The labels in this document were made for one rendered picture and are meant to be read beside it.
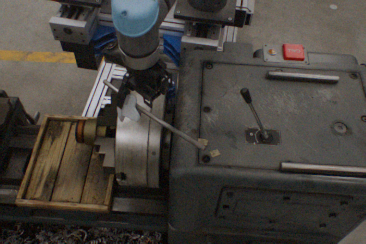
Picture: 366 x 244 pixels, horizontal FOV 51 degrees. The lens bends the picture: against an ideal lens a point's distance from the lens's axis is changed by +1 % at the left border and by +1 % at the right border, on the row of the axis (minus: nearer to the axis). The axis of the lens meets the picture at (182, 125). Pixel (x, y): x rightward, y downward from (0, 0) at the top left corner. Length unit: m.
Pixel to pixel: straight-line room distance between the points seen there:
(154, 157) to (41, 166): 0.51
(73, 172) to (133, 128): 0.41
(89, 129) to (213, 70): 0.41
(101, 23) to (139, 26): 1.00
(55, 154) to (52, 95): 1.38
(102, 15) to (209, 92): 0.69
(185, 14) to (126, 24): 0.84
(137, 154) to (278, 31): 2.38
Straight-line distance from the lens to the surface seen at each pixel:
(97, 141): 1.18
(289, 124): 1.06
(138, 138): 1.05
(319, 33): 3.36
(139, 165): 1.07
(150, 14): 0.63
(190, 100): 1.07
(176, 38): 1.57
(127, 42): 0.68
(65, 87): 2.82
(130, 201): 1.34
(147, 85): 0.79
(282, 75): 1.15
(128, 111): 0.87
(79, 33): 1.53
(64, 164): 1.42
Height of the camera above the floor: 2.09
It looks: 56 degrees down
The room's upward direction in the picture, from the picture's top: 3 degrees clockwise
